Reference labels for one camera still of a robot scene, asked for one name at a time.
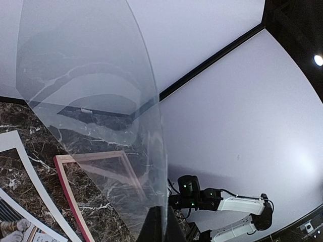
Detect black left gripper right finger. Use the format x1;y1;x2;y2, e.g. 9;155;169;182
166;206;190;242

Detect cat and books photo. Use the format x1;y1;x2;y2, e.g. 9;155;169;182
1;190;68;242

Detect white photo mat board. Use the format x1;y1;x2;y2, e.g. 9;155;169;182
1;127;84;241

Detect pink wooden picture frame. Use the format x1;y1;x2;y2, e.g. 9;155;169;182
54;151;145;242

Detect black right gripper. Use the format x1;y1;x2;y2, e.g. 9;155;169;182
168;195;202;210

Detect black right corner post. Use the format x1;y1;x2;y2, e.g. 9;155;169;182
159;23;264;101

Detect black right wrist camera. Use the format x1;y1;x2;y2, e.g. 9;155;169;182
177;175;200;200

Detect clear acrylic sheet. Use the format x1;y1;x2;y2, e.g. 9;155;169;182
16;1;168;235

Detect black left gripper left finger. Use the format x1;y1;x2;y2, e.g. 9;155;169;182
137;206;167;242

